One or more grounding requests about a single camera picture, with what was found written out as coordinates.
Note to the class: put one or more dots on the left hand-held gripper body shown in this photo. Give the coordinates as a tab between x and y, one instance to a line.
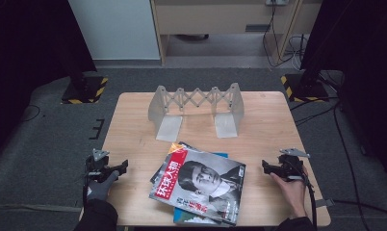
97	166

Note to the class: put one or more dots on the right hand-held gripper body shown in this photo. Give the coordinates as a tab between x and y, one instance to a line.
291	168

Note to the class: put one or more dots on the dark illustrated magazine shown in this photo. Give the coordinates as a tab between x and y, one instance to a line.
156	174

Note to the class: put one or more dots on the portrait magazine with red label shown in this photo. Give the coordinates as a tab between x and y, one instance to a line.
201	183

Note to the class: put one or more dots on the thick blue book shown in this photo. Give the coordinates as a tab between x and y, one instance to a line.
185	218

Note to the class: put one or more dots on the grey expandable metal bookend rack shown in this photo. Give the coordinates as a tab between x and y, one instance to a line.
196	99

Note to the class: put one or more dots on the person's left hand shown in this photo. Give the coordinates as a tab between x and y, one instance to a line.
100	189

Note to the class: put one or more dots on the person's right hand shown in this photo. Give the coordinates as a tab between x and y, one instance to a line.
294	195

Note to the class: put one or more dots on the grey tape piece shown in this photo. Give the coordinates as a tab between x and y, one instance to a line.
324	202

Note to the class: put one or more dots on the black striped stand base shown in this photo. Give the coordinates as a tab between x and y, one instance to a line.
305	89
85	91

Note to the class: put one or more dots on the dark curtain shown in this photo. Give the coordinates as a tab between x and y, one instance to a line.
28	48
368	64

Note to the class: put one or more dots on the white cabinet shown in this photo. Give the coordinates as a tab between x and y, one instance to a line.
114	29

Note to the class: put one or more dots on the beige wooden desk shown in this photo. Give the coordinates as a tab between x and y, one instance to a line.
214	17

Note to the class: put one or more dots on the white wall socket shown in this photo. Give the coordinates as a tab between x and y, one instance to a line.
276	2

